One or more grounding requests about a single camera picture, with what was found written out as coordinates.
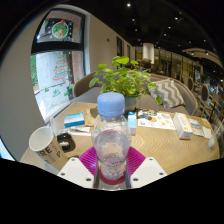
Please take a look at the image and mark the grey white chevron pillow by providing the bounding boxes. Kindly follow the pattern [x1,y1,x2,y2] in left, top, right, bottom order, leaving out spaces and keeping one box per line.
[146,78,186,109]

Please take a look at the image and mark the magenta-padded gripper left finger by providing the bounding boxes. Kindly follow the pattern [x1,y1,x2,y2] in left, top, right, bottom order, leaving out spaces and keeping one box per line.
[57,146,100,190]

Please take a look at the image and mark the long white box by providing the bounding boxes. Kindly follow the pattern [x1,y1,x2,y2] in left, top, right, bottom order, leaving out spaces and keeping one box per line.
[173,112,195,140]

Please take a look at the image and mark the white and blue leaflets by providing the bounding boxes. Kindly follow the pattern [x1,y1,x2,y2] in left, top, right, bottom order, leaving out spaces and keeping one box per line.
[188,117,213,140]

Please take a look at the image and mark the clear blue-capped water bottle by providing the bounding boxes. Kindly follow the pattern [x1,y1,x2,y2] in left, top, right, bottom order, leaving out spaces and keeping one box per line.
[90,92,133,183]

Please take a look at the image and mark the flat blue box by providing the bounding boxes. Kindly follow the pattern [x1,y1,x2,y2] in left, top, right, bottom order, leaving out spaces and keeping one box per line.
[63,112,86,128]

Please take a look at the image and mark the brown paper card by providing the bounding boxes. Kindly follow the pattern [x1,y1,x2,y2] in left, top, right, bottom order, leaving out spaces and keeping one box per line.
[83,107,101,128]

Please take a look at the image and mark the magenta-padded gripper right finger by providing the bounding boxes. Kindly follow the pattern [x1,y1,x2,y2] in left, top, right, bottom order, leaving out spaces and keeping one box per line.
[125,146,168,190]

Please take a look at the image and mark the green potted plant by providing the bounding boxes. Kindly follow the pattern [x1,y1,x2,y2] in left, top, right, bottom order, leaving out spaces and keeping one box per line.
[88,55,163,113]

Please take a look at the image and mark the group of ceiling lights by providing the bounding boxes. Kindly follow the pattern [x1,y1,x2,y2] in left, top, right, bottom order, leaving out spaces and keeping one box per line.
[124,2,214,56]

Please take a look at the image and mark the window with festive decals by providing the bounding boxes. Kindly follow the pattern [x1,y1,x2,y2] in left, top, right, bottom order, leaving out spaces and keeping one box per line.
[29,9,87,123]

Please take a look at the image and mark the white mug with black lettering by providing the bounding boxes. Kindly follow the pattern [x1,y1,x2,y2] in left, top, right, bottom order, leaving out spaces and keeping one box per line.
[28,125,69,168]

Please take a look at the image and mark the small light blue carton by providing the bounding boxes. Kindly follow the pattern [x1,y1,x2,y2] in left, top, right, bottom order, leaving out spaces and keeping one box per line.
[127,110,138,136]

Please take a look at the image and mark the grey curved sofa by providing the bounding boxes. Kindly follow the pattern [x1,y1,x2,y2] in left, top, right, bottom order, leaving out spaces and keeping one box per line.
[72,70,198,116]

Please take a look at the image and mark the white round column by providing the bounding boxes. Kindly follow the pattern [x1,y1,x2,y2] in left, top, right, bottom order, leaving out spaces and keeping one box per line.
[142,42,155,65]

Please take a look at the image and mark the white green tube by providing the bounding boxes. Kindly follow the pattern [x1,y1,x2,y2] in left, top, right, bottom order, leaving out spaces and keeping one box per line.
[59,125,92,137]

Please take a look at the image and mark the illustrated paper sheet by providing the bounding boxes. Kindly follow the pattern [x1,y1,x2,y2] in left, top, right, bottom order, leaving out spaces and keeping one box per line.
[137,109,177,131]

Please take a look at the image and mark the group of round-backed chairs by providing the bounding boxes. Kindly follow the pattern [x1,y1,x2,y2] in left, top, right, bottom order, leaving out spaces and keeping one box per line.
[181,74,224,124]

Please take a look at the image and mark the small black object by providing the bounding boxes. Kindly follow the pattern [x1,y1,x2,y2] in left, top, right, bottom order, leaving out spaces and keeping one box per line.
[57,133,76,153]

